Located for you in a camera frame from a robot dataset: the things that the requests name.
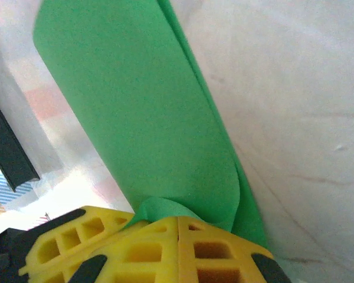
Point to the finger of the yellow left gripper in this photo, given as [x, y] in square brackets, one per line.
[62, 233]

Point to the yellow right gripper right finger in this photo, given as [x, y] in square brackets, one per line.
[188, 265]

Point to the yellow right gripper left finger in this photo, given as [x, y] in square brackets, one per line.
[153, 241]

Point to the green paper sheet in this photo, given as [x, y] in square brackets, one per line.
[135, 103]

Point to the black grey chessboard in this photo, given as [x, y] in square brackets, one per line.
[6, 141]

